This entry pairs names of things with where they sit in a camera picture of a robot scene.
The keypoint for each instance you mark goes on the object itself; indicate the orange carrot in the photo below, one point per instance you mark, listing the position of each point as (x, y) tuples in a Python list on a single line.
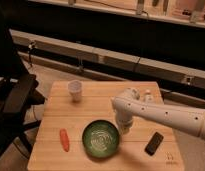
[(64, 140)]

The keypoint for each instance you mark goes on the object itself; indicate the black smartphone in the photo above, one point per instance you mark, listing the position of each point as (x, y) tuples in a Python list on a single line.
[(154, 143)]

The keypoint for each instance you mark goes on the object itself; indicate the white plastic bottle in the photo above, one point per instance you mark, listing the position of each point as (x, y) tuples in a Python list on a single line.
[(148, 97)]

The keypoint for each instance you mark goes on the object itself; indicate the cream pusher end effector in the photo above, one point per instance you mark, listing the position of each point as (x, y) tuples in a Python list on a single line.
[(124, 128)]

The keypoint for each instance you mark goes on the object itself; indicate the green ceramic bowl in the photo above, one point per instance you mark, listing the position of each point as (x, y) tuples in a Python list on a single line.
[(100, 139)]

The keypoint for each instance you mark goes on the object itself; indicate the grey baseboard rail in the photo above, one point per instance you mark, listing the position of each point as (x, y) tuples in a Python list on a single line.
[(162, 70)]

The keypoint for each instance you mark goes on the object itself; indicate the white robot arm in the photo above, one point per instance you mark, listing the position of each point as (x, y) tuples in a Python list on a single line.
[(186, 119)]

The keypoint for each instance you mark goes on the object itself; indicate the black office chair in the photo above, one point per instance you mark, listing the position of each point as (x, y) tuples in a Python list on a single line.
[(17, 93)]

